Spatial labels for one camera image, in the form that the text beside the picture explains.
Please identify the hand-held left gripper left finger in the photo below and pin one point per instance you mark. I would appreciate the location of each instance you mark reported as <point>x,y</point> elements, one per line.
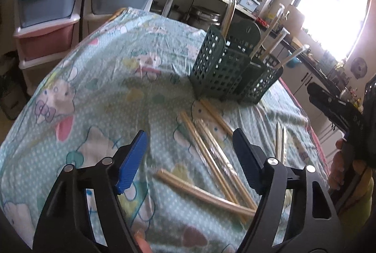
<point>130,165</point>

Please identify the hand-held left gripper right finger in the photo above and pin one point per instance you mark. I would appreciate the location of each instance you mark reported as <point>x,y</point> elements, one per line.
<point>246,159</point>

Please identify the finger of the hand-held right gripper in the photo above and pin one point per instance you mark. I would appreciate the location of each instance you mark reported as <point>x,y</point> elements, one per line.
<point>332,100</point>
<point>335,119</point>

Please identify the wooden chopstick pair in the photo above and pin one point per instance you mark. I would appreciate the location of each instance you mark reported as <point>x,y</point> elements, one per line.
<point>280,141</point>
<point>293,56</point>
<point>277,43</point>
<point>270,29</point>
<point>229,15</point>

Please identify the pile of wooden chopsticks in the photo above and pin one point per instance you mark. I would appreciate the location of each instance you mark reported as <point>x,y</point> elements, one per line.
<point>202,195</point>

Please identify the green plastic utensil holder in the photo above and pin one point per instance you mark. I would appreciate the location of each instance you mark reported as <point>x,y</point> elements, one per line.
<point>223,71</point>

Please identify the person's right forearm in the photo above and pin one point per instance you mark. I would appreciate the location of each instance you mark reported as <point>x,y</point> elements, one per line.
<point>358,206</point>

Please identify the person's right hand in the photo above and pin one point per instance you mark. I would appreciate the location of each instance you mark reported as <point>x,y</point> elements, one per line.
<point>337,170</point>

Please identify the white base cabinets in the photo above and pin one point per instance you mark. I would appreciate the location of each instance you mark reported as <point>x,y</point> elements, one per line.
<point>302,88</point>

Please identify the dark kitchen countertop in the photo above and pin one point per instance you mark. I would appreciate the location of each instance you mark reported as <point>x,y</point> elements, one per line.
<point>315,68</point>

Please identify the blue hanging cloth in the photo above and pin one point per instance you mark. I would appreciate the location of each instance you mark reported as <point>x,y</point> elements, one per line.
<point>292,61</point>

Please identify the cartoon printed tablecloth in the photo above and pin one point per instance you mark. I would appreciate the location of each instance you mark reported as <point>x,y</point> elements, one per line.
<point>102,88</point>

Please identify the grey dish rack box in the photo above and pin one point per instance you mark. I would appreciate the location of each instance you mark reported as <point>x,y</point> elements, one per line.
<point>249,2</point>

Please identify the dark bag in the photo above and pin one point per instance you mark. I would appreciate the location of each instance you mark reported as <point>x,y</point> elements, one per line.
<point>10,85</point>

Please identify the stacked steel pots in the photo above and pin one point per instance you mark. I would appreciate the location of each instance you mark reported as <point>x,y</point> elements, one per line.
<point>204,16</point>

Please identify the drawer tower with pink drawer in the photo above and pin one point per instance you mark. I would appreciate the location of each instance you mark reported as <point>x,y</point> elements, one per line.
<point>50,6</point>

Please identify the decorative wall plate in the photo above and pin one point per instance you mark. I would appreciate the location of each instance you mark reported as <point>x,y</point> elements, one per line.
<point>359,68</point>

